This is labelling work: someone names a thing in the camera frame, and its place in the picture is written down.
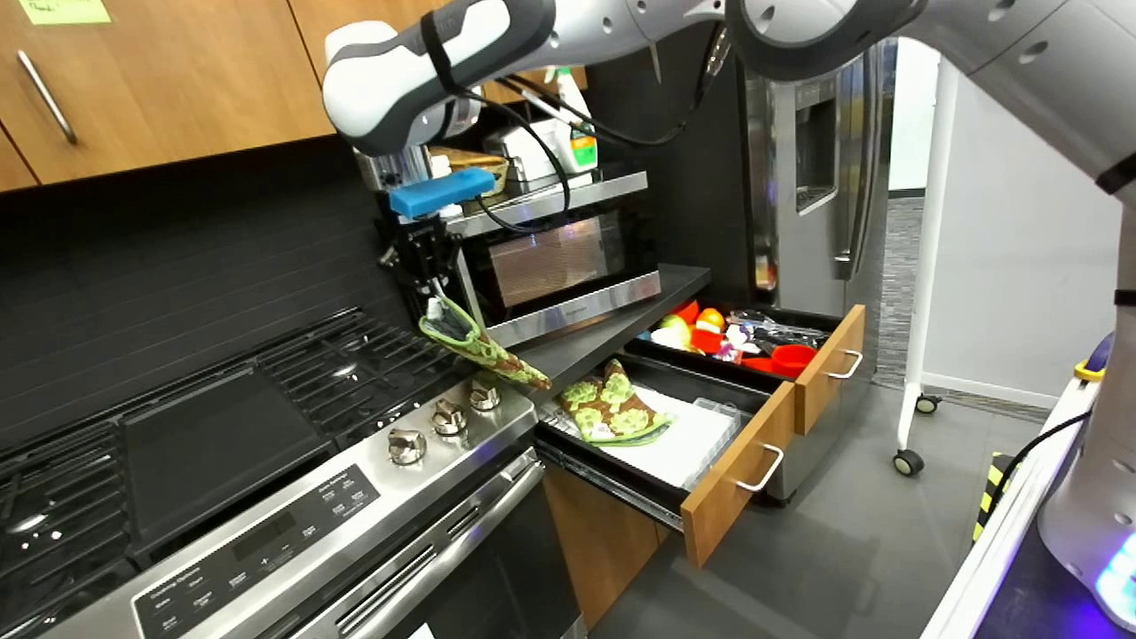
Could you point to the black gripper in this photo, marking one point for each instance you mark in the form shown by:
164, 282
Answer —
422, 243

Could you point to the green patterned oven mitt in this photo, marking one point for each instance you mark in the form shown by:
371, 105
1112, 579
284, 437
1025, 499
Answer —
474, 344

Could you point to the white robot base table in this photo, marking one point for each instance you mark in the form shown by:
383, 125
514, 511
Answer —
981, 591

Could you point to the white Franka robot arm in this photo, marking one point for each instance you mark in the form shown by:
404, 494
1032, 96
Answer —
393, 82

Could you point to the artichoke print oven mitt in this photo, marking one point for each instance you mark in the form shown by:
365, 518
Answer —
623, 411

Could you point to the wooden drawer with white liner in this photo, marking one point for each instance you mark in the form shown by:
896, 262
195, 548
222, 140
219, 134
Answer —
741, 499

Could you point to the wooden drawer with toys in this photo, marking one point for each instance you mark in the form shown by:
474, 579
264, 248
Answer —
830, 377

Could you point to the silver stove knob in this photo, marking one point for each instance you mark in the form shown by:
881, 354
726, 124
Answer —
486, 397
406, 445
449, 416

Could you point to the stainless black microwave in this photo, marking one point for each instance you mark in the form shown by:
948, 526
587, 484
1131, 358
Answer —
554, 262

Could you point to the white green spray bottle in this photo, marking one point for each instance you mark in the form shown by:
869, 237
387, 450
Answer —
581, 144

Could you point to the red plastic toy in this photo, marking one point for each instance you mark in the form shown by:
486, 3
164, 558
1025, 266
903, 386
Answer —
687, 312

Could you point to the stainless gas stove range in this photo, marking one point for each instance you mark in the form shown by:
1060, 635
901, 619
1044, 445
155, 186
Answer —
236, 474

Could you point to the small red measuring cup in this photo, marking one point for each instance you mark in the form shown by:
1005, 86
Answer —
709, 344

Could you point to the wooden lower cabinet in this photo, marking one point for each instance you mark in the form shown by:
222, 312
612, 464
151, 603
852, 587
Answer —
590, 546

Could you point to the wooden upper cabinet door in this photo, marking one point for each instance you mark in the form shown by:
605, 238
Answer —
11, 166
316, 17

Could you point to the white purple toy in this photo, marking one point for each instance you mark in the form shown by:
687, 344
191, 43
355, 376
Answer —
738, 338

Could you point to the white liner sheet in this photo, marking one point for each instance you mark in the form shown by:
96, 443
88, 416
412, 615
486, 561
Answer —
696, 450

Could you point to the wooden cabinet door with note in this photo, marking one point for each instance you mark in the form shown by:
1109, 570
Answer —
180, 74

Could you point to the large red measuring cup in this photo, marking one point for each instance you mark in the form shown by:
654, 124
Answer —
787, 358

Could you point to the stainless steel refrigerator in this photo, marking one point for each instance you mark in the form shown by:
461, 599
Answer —
830, 262

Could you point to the yellow sticky note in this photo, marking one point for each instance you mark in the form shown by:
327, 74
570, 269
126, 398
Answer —
61, 14

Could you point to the white rolling board stand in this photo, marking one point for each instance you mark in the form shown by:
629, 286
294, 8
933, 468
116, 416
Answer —
1016, 295

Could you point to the yellow black hazard tape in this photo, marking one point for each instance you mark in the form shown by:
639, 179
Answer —
987, 499

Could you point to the yellow blue clamp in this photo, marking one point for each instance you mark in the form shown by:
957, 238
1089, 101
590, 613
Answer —
1092, 371

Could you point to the blue wrist camera cover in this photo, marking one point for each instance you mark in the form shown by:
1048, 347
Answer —
442, 192

